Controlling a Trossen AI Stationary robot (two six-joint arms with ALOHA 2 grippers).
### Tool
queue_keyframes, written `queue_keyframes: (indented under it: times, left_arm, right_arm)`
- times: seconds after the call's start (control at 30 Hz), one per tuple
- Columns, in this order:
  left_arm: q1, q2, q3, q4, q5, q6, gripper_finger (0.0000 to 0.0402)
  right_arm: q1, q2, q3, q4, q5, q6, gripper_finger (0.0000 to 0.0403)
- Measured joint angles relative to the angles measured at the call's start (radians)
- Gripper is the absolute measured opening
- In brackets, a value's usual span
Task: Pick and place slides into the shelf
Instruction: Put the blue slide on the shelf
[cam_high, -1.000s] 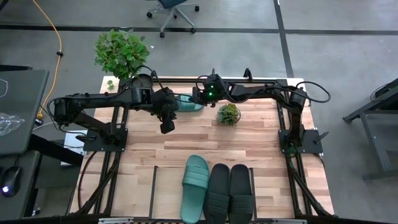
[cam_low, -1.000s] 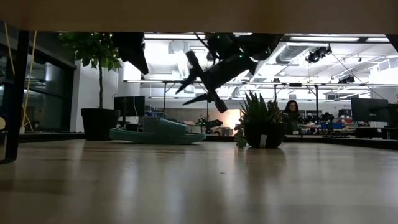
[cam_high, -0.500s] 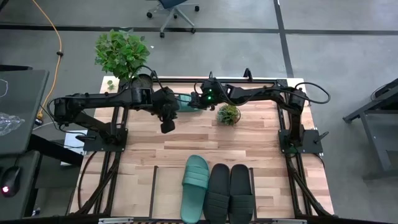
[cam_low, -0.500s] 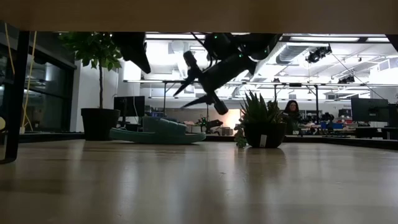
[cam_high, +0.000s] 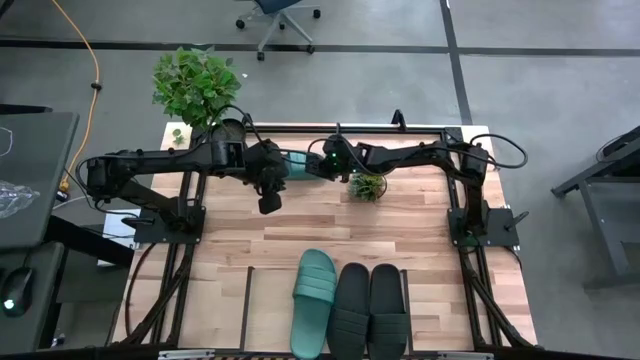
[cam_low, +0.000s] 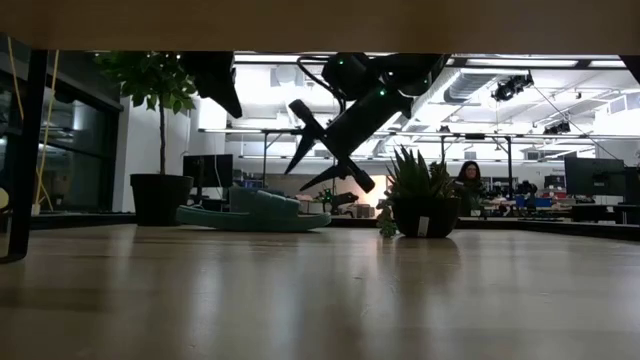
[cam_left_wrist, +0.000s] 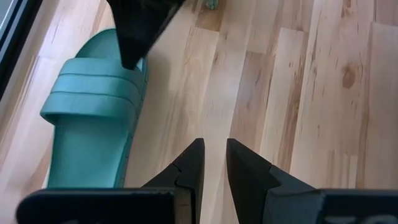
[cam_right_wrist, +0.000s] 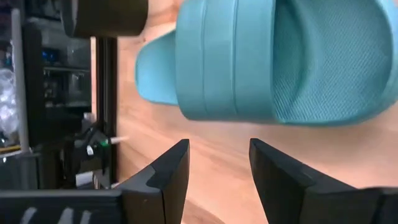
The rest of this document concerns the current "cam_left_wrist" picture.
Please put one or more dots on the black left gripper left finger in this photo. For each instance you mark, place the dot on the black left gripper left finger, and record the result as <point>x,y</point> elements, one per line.
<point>189,174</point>

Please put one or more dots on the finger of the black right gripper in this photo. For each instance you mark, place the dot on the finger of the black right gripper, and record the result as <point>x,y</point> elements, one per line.
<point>140,28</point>

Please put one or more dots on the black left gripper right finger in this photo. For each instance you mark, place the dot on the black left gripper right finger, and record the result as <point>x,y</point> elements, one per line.
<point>248,180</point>

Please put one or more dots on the green rubber slide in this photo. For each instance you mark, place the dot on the green rubber slide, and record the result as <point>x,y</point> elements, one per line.
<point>90,124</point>

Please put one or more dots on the small potted succulent plant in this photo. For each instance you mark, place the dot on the small potted succulent plant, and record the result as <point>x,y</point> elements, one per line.
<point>212,3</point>

